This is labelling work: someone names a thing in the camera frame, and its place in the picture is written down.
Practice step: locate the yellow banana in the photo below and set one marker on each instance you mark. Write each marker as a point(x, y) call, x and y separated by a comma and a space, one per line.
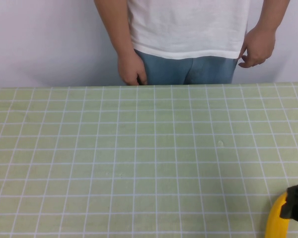
point(275, 223)

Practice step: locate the person's left forearm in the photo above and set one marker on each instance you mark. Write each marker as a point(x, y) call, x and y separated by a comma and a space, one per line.
point(273, 12)

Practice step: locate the person's right forearm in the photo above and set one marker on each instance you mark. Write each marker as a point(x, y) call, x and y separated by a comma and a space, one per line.
point(114, 24)

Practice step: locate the person's left hand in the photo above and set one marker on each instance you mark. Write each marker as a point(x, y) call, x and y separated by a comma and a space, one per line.
point(259, 45)

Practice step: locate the person's right hand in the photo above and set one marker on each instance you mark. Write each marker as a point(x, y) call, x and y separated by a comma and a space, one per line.
point(130, 68)

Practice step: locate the green checked tablecloth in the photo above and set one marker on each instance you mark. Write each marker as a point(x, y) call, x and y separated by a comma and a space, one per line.
point(139, 161)

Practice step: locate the blue jeans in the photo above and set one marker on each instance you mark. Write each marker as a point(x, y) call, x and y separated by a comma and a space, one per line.
point(169, 72)

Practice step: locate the white t-shirt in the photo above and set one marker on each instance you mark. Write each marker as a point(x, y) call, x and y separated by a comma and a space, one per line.
point(188, 24)

